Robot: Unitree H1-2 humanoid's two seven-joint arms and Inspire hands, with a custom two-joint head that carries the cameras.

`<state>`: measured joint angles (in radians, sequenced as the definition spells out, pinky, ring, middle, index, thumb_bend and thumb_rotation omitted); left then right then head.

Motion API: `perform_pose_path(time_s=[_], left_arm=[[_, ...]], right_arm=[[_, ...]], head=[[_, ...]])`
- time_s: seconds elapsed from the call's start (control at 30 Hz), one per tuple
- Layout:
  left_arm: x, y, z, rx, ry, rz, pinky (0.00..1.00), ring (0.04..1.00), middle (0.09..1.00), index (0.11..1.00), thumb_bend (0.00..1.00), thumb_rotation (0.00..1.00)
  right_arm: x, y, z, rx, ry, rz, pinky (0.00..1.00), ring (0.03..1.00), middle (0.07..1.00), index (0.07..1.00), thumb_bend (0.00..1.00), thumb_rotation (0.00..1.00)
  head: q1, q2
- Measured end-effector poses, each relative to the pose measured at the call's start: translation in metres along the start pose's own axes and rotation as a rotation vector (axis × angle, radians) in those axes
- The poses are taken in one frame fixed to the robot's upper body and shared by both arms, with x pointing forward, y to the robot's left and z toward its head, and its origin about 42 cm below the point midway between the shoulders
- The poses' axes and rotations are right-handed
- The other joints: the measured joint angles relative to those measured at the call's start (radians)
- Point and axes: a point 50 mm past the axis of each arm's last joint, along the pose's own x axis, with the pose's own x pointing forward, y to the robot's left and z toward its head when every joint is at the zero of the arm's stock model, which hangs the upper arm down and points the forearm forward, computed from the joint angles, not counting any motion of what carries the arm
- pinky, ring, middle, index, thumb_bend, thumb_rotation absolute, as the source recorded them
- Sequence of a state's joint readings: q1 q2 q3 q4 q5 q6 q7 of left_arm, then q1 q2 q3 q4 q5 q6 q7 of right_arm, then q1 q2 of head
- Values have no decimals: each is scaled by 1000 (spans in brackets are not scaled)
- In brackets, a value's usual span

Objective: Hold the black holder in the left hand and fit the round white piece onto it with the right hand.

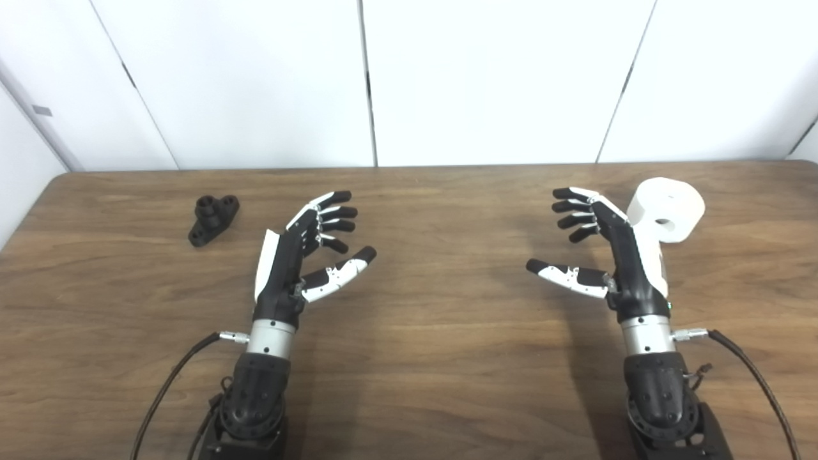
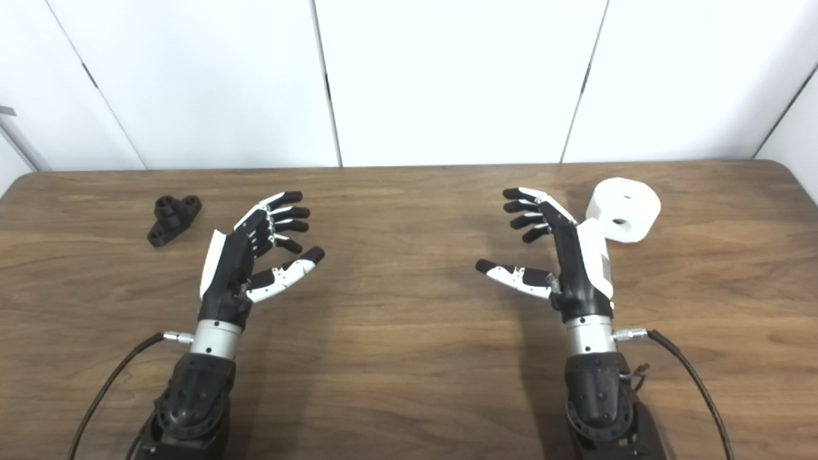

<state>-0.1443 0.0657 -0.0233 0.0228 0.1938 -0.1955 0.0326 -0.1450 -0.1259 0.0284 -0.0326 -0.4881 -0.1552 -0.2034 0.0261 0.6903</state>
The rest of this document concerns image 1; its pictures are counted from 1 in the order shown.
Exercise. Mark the round white plastic piece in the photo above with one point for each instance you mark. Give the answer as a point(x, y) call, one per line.
point(677, 204)

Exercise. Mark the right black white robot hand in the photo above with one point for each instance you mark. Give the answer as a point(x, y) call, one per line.
point(632, 275)

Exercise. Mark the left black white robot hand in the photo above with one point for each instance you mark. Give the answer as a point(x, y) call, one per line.
point(276, 281)

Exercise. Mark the black plastic holder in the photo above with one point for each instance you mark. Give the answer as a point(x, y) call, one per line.
point(211, 220)

